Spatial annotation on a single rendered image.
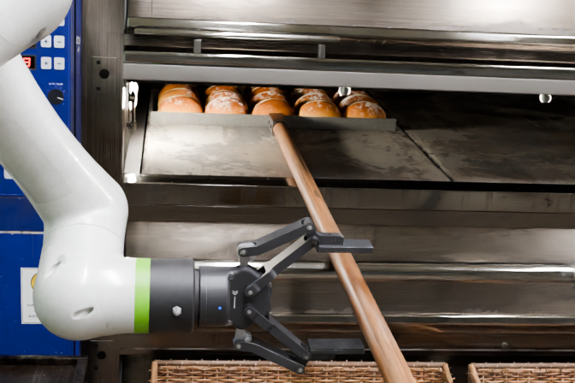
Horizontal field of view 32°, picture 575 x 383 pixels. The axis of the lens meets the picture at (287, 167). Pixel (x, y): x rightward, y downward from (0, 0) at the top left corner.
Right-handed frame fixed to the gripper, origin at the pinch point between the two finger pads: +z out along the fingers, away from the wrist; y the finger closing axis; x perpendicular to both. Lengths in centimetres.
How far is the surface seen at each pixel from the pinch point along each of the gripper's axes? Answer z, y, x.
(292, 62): -4.8, -23.2, -39.1
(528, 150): 54, 1, -85
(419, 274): 12.3, 3.1, -15.8
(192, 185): -19, 1, -54
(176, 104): -22, -3, -102
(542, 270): 30.7, 2.3, -15.9
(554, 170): 53, 1, -69
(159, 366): -24, 35, -50
